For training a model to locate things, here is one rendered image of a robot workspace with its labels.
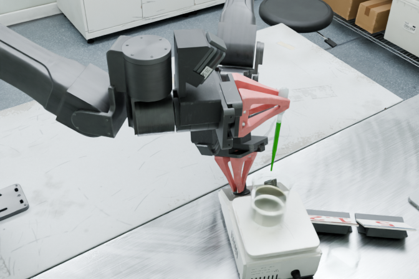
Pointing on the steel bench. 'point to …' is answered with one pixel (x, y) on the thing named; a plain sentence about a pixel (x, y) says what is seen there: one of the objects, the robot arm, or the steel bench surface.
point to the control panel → (234, 194)
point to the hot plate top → (240, 210)
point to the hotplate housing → (265, 269)
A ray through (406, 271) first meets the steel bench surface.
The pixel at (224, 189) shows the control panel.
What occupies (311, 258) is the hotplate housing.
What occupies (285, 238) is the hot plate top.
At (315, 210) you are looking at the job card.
